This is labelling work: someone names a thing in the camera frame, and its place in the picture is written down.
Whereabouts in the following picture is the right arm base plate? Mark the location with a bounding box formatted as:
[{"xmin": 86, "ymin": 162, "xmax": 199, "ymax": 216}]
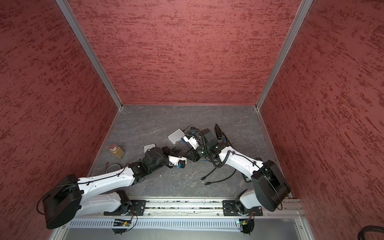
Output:
[{"xmin": 222, "ymin": 200, "xmax": 263, "ymax": 217}]

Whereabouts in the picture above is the spice jar with brown contents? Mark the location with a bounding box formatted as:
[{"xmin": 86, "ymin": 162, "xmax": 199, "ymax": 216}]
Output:
[{"xmin": 109, "ymin": 144, "xmax": 125, "ymax": 160}]

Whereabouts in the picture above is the black stapler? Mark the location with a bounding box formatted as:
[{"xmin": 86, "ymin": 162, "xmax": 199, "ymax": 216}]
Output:
[{"xmin": 214, "ymin": 124, "xmax": 223, "ymax": 140}]

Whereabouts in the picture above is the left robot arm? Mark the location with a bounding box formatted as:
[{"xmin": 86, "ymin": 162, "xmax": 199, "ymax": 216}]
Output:
[{"xmin": 39, "ymin": 147, "xmax": 180, "ymax": 230}]

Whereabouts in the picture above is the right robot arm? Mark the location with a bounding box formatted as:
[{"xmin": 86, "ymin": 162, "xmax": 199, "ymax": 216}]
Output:
[{"xmin": 184, "ymin": 127, "xmax": 291, "ymax": 215}]

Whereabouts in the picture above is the white switch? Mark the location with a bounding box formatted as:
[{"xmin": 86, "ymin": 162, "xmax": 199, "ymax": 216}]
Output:
[
  {"xmin": 168, "ymin": 129, "xmax": 185, "ymax": 144},
  {"xmin": 144, "ymin": 144, "xmax": 156, "ymax": 153}
]

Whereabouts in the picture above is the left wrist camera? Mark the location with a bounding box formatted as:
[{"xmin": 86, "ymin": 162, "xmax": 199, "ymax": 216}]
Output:
[{"xmin": 168, "ymin": 156, "xmax": 188, "ymax": 169}]

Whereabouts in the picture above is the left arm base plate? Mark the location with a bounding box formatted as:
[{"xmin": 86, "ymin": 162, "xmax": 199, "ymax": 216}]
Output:
[{"xmin": 104, "ymin": 200, "xmax": 147, "ymax": 217}]

